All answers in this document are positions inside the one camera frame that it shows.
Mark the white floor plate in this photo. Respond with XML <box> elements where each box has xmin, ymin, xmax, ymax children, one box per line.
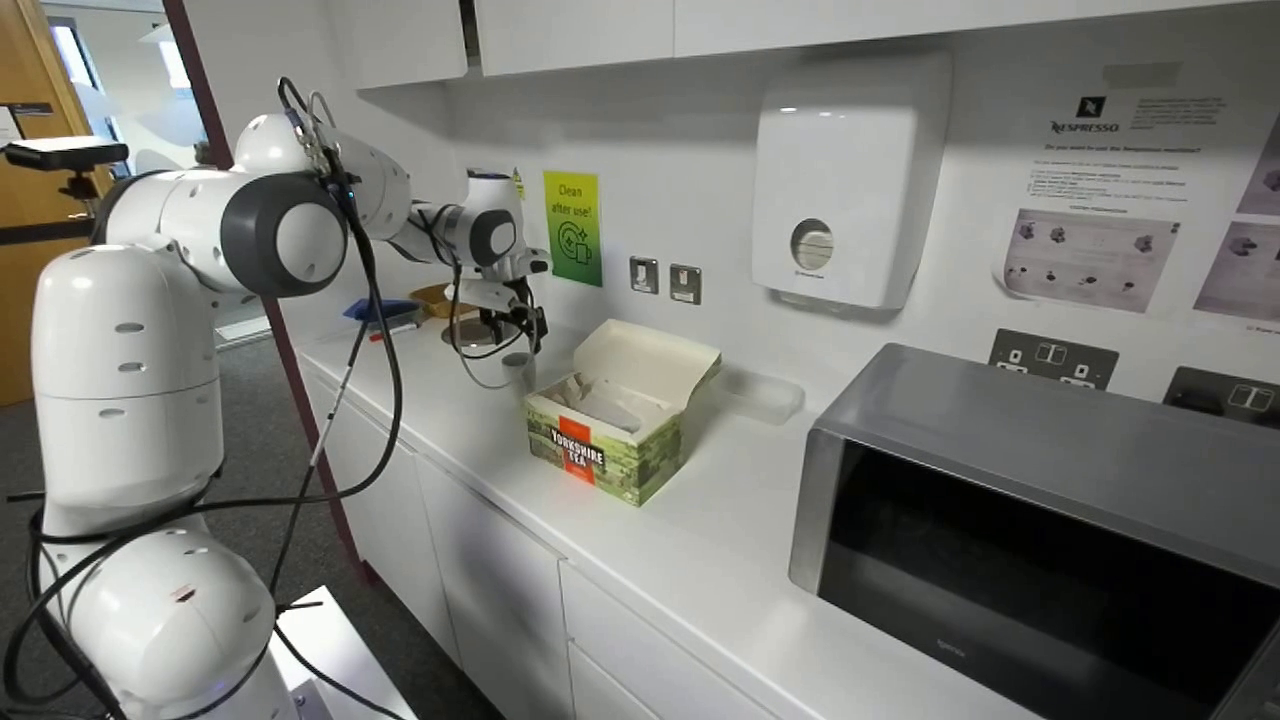
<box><xmin>270</xmin><ymin>583</ymin><xmax>419</xmax><ymax>720</ymax></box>

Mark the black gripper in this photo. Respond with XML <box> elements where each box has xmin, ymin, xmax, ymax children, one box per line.
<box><xmin>493</xmin><ymin>270</ymin><xmax>553</xmax><ymax>357</ymax></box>

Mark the silver wall socket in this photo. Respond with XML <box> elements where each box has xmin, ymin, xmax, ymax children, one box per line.
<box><xmin>622</xmin><ymin>251</ymin><xmax>664</xmax><ymax>301</ymax></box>
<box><xmin>664</xmin><ymin>258</ymin><xmax>703</xmax><ymax>308</ymax></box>

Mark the white paper towel dispenser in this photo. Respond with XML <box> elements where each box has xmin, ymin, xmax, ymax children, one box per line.
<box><xmin>747</xmin><ymin>51</ymin><xmax>954</xmax><ymax>319</ymax></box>

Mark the brown cardboard box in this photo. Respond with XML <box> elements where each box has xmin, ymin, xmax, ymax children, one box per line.
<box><xmin>407</xmin><ymin>277</ymin><xmax>493</xmax><ymax>329</ymax></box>

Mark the round metal drain tray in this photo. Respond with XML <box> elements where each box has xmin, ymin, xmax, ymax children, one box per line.
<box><xmin>434</xmin><ymin>313</ymin><xmax>516</xmax><ymax>358</ymax></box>

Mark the white wall cabinet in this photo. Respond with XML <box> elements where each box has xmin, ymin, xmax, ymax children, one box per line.
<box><xmin>323</xmin><ymin>0</ymin><xmax>1280</xmax><ymax>96</ymax></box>

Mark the black camera on stand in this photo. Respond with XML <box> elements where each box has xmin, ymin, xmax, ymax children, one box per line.
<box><xmin>0</xmin><ymin>133</ymin><xmax>131</xmax><ymax>204</ymax></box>

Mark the dark wall switch plate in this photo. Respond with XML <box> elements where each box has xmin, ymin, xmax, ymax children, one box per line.
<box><xmin>989</xmin><ymin>323</ymin><xmax>1122</xmax><ymax>393</ymax></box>
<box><xmin>1159</xmin><ymin>365</ymin><xmax>1280</xmax><ymax>433</ymax></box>

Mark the white base cabinet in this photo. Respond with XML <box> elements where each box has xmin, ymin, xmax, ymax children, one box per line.
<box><xmin>295</xmin><ymin>351</ymin><xmax>776</xmax><ymax>720</ymax></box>

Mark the green open tea box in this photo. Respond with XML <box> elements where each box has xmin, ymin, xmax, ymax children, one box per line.
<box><xmin>520</xmin><ymin>314</ymin><xmax>724</xmax><ymax>512</ymax></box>

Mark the stainless steel microwave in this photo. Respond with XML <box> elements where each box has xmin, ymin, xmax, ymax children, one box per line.
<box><xmin>783</xmin><ymin>339</ymin><xmax>1280</xmax><ymax>720</ymax></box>

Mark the white instruction poster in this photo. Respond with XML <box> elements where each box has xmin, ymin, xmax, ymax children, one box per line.
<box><xmin>990</xmin><ymin>85</ymin><xmax>1280</xmax><ymax>323</ymax></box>

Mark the blue flat item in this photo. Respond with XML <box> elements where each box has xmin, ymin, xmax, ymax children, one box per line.
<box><xmin>338</xmin><ymin>291</ymin><xmax>425</xmax><ymax>334</ymax></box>

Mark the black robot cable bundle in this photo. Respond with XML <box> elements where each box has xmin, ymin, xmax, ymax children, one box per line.
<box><xmin>0</xmin><ymin>77</ymin><xmax>410</xmax><ymax>720</ymax></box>

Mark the green clean after use poster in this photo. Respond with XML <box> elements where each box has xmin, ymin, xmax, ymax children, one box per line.
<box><xmin>541</xmin><ymin>168</ymin><xmax>603</xmax><ymax>291</ymax></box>

